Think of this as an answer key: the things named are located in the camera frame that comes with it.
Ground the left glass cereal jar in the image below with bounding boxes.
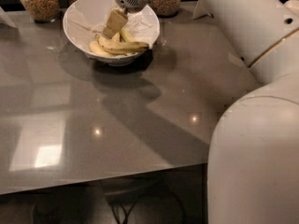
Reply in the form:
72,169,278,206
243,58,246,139
20,0,60,22

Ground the black stool under table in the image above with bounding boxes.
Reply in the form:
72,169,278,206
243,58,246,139
33,175,187,224

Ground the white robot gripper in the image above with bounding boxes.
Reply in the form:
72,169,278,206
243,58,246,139
102,0,150,39

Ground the yellow banana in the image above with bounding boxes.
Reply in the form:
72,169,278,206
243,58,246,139
89,40,114,57
97,35,150,54

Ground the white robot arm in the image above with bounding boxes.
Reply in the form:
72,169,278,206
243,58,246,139
194,0,299,224

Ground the white card left edge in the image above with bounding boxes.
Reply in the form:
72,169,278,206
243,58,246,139
0,7,17,28

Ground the white ceramic bowl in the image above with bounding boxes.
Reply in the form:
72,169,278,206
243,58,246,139
63,0,160,66

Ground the right glass cereal jar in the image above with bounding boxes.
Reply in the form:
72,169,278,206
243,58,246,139
149,0,181,17

